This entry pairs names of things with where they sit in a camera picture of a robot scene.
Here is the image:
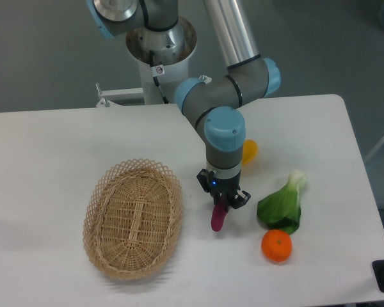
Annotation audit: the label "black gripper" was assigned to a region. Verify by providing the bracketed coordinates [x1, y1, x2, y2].
[196, 169, 251, 214]

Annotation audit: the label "purple sweet potato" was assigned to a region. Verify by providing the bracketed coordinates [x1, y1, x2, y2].
[211, 196, 228, 232]

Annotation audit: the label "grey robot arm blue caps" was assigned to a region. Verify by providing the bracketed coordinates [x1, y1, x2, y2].
[87, 1, 281, 217]

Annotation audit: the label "yellow mango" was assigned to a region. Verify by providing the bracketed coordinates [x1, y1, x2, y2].
[242, 139, 259, 166]

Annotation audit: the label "green bok choy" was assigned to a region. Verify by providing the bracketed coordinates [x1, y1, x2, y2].
[257, 170, 307, 235]

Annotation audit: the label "orange tangerine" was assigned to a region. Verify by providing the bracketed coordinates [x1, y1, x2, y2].
[260, 230, 292, 263]

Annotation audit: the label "oval wicker basket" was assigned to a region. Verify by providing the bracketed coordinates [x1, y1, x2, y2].
[83, 159, 183, 281]

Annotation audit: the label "black cable on pedestal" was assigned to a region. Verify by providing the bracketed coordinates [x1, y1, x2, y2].
[148, 50, 170, 105]

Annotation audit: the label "white metal base frame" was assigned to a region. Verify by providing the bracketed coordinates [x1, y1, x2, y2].
[95, 74, 212, 108]

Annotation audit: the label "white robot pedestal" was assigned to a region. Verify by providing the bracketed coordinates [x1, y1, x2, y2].
[125, 15, 198, 105]

